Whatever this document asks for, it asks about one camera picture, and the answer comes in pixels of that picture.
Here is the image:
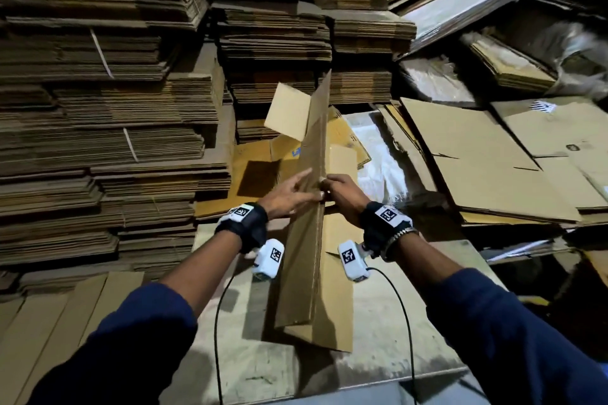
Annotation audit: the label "person's left hand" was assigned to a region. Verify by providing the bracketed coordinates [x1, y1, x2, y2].
[256, 168, 326, 221]

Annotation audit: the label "person's right hand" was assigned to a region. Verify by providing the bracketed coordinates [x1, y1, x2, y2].
[321, 174, 374, 227]

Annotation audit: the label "person's right forearm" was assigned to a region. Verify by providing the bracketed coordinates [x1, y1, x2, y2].
[389, 234, 608, 405]

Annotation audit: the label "person's left forearm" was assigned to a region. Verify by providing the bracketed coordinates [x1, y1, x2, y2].
[28, 229, 243, 405]

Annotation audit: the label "pile of brown cartons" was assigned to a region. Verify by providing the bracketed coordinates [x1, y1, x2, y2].
[378, 96, 608, 228]

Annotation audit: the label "stacks of flat cardboard bundles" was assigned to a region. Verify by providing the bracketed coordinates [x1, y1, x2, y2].
[0, 0, 419, 292]

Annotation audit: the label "black right wrist band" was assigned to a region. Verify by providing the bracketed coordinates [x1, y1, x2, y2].
[359, 201, 416, 259]

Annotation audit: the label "white plastic sack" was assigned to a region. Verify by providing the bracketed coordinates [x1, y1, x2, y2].
[342, 110, 412, 206]

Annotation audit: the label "plywood work board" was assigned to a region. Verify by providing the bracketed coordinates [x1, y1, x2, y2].
[160, 220, 507, 405]

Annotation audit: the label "clear plastic sheet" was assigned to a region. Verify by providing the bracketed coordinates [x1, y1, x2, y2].
[399, 53, 476, 107]

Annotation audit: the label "pale flat board bundle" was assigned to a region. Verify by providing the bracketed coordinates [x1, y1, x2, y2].
[399, 0, 543, 52]

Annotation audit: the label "crumpled clear plastic bag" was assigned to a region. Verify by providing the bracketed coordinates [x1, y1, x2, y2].
[513, 1, 608, 102]

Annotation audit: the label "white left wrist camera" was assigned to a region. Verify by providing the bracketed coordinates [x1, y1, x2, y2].
[251, 237, 286, 282]

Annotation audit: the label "silver bracelet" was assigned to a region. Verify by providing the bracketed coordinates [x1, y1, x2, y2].
[383, 226, 419, 261]

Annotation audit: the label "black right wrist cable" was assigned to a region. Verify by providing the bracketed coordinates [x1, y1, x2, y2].
[365, 267, 419, 405]

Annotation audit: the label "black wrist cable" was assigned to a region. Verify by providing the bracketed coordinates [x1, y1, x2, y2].
[365, 267, 419, 405]
[213, 267, 256, 405]

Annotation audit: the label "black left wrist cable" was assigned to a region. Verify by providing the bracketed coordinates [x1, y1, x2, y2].
[213, 267, 256, 405]

